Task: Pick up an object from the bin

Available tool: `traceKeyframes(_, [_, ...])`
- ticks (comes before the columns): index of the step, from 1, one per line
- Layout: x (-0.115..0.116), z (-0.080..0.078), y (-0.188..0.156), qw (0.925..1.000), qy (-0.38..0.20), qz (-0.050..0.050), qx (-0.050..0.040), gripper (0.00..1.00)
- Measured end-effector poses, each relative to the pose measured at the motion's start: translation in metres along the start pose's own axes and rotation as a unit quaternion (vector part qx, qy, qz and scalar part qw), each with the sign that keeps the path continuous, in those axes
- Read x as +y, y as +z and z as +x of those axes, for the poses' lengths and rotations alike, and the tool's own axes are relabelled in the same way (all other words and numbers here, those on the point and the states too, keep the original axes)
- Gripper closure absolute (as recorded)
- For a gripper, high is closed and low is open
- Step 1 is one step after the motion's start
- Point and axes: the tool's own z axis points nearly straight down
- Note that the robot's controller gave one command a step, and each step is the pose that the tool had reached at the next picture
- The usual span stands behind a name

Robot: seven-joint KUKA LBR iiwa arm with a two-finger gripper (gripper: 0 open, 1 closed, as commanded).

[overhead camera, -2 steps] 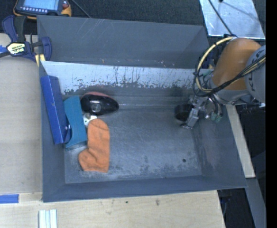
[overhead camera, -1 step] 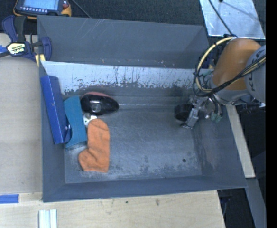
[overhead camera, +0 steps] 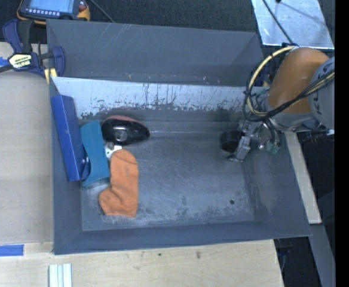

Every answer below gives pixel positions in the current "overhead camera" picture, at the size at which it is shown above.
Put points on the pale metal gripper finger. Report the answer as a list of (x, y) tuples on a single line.
[(235, 159)]

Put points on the black round object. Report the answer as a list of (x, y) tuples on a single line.
[(229, 140)]

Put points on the grey metal bin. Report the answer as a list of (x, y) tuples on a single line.
[(192, 178)]

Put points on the black and red oval object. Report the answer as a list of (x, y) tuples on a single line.
[(126, 131)]

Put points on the orange cloth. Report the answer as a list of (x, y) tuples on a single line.
[(122, 184)]

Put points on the small white object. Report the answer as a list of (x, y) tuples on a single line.
[(111, 149)]

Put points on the teal flat box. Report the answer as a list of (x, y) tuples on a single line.
[(95, 151)]

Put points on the dark blue flat box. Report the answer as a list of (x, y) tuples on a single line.
[(68, 136)]

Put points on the pale wood board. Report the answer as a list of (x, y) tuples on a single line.
[(22, 160)]

